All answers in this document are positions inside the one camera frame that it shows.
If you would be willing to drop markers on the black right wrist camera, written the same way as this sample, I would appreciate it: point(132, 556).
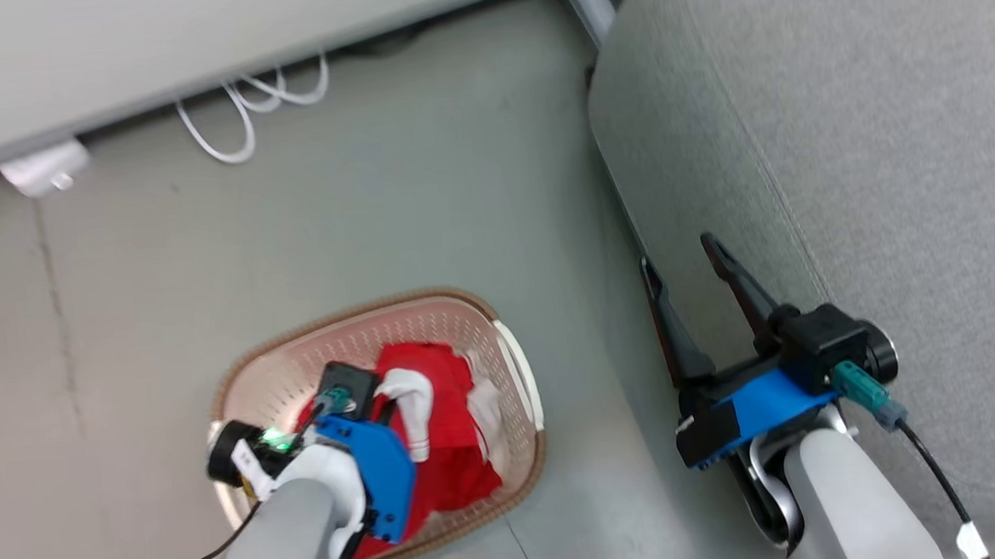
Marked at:
point(820, 339)

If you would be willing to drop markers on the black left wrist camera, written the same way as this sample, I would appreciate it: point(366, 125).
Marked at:
point(348, 379)

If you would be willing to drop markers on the red and white garment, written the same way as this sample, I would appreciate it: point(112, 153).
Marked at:
point(449, 418)

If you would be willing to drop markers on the wide white partition panel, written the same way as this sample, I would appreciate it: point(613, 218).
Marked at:
point(153, 50)

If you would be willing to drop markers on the white power strip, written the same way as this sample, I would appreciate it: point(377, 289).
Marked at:
point(40, 170)

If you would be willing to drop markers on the grey partition foot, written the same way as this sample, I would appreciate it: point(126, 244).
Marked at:
point(587, 2)

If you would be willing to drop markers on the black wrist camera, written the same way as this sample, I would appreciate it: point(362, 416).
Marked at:
point(820, 339)
point(348, 379)

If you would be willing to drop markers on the beige perforated laundry basket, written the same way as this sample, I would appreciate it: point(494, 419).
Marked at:
point(432, 321)

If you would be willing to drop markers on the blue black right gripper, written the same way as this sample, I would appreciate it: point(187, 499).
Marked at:
point(768, 402)

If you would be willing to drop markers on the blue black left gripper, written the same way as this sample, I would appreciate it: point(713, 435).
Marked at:
point(380, 477)

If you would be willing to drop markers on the grey fabric sofa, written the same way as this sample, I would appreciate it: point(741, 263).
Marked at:
point(839, 125)

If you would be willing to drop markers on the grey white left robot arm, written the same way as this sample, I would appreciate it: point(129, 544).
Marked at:
point(285, 538)

